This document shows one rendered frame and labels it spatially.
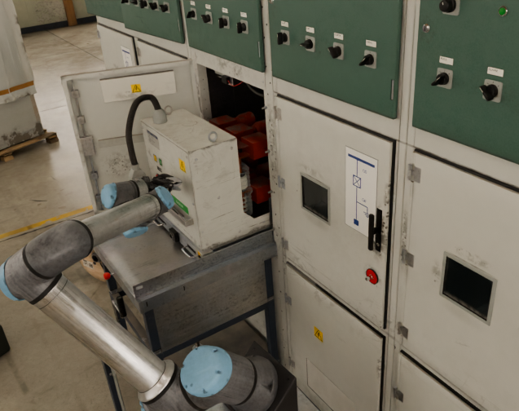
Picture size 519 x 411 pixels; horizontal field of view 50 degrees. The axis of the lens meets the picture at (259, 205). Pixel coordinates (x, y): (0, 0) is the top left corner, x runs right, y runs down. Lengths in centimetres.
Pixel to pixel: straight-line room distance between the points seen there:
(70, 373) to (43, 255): 190
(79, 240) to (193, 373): 51
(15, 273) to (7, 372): 199
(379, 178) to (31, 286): 107
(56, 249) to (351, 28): 105
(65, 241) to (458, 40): 112
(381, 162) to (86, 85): 157
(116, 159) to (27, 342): 135
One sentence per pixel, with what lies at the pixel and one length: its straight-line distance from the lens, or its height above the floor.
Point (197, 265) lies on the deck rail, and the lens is 241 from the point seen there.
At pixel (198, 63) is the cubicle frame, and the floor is 157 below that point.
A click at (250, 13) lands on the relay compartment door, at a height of 187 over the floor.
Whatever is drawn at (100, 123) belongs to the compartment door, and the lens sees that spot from 289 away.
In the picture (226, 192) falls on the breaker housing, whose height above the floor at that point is 116.
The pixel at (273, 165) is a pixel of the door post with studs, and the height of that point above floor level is 125.
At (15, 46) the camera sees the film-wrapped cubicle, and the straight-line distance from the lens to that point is 639.
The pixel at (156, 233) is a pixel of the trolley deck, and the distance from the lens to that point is 277.
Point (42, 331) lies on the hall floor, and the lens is 377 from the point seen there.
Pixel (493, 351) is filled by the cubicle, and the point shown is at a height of 107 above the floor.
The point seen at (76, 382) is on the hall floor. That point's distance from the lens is 334.
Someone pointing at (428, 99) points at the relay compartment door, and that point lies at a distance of 158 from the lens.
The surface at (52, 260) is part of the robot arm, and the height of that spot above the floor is 145.
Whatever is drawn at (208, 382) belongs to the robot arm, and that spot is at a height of 104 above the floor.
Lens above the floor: 225
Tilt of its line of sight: 29 degrees down
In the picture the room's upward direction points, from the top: 5 degrees counter-clockwise
